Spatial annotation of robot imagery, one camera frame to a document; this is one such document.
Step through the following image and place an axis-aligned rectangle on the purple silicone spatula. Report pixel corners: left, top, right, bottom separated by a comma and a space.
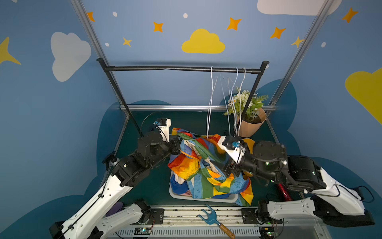
105, 202, 124, 217

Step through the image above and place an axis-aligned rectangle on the rainbow striped jacket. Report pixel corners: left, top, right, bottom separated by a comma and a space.
168, 127, 254, 207

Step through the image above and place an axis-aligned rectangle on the white hanger rainbow jacket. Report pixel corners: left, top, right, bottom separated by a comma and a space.
207, 66, 216, 138

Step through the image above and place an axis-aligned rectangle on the black clothes rack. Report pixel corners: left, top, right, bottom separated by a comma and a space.
96, 58, 270, 136

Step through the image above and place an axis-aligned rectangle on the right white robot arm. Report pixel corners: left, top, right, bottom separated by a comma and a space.
218, 136, 375, 228

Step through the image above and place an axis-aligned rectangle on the artificial white flowers plant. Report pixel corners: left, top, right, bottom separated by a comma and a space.
233, 90, 268, 123

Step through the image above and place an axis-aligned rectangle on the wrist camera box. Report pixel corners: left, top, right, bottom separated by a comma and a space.
218, 135, 248, 165
153, 118, 171, 142

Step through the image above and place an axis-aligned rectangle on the yellow plastic tray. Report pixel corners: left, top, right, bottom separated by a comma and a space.
243, 138, 255, 154

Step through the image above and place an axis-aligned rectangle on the white plastic laundry basket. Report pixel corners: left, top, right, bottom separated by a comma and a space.
169, 184, 238, 203

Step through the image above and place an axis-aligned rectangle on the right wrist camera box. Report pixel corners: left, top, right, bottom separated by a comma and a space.
218, 135, 248, 165

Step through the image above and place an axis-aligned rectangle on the white wire hanger pink jacket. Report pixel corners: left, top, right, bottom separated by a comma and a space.
235, 68, 246, 136

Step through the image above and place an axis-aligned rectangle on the blue garden fork tool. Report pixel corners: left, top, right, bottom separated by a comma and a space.
198, 204, 236, 239

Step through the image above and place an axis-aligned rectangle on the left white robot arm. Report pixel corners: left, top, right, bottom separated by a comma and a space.
49, 131, 180, 239

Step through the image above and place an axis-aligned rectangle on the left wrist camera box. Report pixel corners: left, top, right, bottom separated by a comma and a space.
153, 118, 171, 142

